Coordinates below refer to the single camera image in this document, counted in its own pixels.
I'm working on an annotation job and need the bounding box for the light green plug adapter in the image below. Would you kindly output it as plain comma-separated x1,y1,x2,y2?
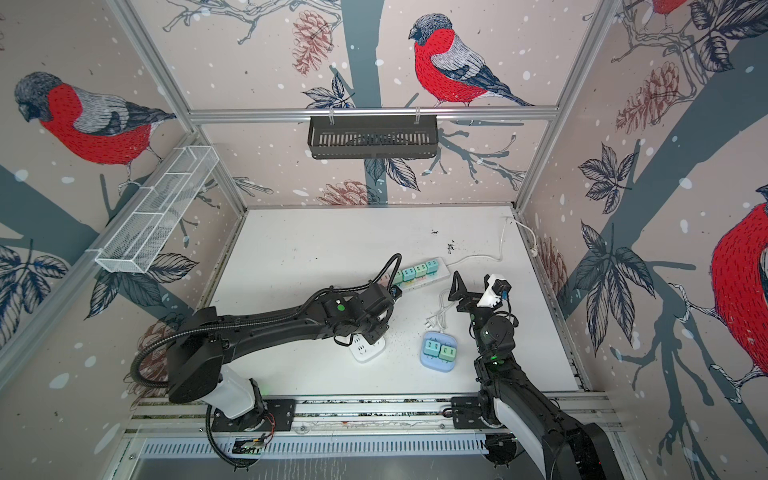
438,344,457,363

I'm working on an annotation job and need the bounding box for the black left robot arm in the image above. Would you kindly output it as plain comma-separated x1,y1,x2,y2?
129,253,402,470

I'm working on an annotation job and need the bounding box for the white long power strip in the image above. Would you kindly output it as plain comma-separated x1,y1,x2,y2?
392,257,451,293

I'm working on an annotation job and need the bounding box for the white square power strip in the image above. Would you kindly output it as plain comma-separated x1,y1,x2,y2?
348,335,386,364

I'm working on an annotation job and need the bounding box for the blue rounded power strip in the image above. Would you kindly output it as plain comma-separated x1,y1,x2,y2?
419,331,458,373

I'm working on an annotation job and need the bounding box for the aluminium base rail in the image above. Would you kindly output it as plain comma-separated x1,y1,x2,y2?
121,395,518,460

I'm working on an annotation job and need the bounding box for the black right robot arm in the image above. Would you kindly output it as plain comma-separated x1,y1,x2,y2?
448,272,623,479

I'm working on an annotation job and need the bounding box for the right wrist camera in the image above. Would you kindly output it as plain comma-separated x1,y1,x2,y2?
477,274,511,308

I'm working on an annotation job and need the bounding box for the white mesh wall shelf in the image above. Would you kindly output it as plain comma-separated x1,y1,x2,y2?
95,145,219,273

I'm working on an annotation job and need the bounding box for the white power strip cable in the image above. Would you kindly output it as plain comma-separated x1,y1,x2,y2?
445,217,540,268

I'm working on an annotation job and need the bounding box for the black hanging wire basket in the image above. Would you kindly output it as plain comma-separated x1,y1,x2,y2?
307,115,439,160

